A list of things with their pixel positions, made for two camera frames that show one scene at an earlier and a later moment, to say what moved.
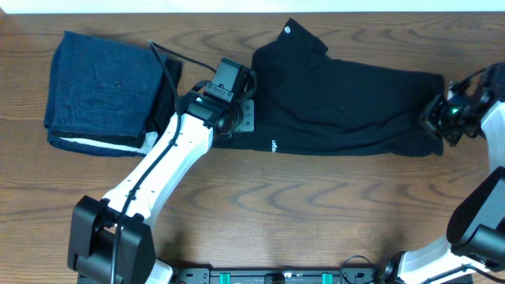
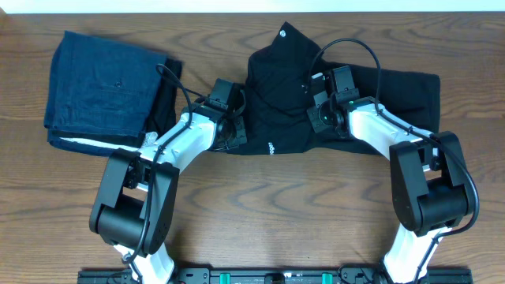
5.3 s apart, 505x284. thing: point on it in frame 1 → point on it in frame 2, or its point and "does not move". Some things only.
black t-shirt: (311, 102) does not move
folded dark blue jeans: (102, 86) does not move
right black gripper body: (446, 121) → (320, 117)
